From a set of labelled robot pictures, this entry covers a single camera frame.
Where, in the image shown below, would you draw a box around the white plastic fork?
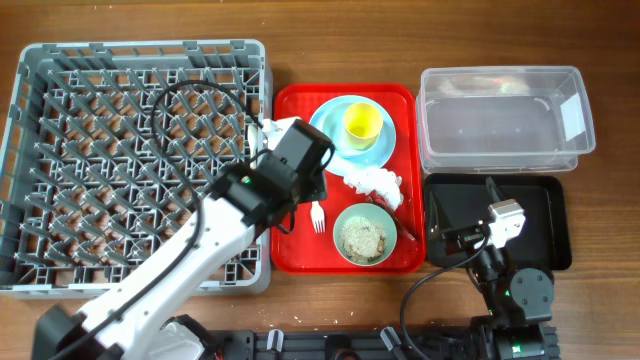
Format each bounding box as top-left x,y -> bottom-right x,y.
310,201 -> 326,233

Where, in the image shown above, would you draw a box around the rice and nut scraps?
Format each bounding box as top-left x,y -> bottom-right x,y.
340,216 -> 387,264

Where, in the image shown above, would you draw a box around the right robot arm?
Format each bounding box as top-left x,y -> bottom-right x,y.
428,178 -> 560,359

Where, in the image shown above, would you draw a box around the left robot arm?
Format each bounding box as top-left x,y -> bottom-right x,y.
31,119 -> 335,359

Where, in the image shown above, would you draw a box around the grey dishwasher rack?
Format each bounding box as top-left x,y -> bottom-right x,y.
1,39 -> 272,299

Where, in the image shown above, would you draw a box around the white napkin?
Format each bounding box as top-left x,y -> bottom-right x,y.
343,167 -> 404,211

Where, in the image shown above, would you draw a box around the clear plastic bin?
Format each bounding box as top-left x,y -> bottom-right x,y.
415,66 -> 596,174

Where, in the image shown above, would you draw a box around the red plastic tray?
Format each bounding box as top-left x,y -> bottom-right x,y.
271,83 -> 426,275

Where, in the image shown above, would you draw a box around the white plastic spoon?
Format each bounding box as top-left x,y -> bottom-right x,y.
247,124 -> 263,169

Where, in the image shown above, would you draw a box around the yellow-green plastic cup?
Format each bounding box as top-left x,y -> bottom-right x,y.
343,103 -> 384,150

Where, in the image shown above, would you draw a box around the light blue plate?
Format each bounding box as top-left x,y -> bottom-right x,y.
310,95 -> 396,177

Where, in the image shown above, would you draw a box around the black plastic tray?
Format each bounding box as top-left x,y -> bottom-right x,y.
423,174 -> 572,271

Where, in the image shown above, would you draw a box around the mint green bowl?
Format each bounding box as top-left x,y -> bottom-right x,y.
333,203 -> 398,267

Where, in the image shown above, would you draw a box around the red strawberry cake wrapper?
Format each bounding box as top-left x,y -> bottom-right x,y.
368,196 -> 417,242

